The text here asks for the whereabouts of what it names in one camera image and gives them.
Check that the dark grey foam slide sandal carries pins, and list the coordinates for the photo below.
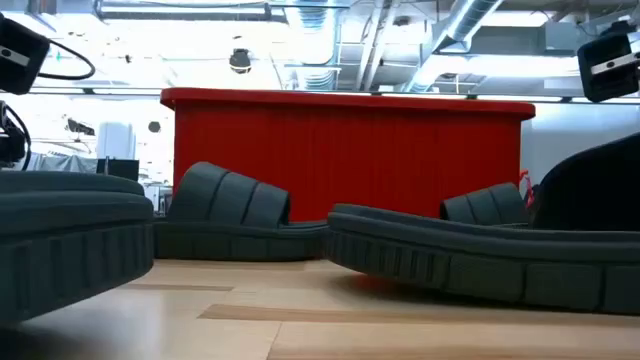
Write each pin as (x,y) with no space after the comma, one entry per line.
(480,205)
(225,200)
(500,260)
(75,225)

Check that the red plastic bin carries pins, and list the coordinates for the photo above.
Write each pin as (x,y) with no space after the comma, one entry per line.
(350,150)

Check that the grey cloth cover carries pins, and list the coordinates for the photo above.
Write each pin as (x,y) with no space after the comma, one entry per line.
(65,164)

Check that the white cabinet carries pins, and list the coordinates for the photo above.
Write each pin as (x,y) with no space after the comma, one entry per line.
(116,140)

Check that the black box cabinet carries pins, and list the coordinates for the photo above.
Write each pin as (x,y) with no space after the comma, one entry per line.
(120,169)

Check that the black ceiling dome lamp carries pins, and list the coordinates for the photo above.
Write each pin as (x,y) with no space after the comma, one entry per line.
(240,61)

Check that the red ribbon tag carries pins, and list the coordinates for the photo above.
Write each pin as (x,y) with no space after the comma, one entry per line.
(529,197)

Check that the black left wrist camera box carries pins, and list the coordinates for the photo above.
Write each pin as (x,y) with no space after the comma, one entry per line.
(20,75)

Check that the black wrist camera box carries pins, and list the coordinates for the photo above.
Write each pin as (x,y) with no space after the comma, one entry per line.
(605,82)
(20,75)

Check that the dark round wall object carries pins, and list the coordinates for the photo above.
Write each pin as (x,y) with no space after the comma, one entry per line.
(154,127)

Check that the silver spiral air duct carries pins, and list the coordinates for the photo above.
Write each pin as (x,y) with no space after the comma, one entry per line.
(470,15)
(312,15)

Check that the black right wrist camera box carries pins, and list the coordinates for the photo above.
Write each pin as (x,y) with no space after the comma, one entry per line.
(605,82)

